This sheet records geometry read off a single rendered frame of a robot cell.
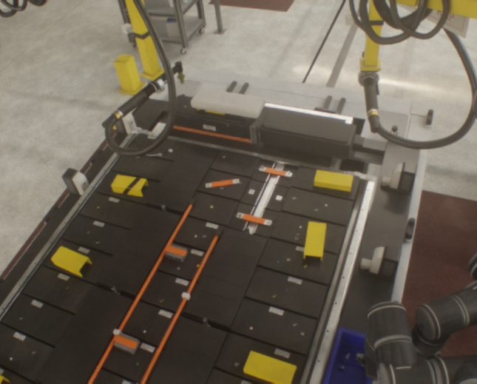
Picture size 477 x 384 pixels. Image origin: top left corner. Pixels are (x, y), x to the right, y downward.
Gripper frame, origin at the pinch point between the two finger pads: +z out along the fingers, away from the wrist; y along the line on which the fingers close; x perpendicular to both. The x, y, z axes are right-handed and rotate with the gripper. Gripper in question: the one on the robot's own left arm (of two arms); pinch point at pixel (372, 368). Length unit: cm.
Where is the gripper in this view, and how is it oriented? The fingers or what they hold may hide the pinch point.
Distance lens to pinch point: 168.6
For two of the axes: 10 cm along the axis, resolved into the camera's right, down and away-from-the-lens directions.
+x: -3.8, 7.3, -5.7
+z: 1.1, 6.5, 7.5
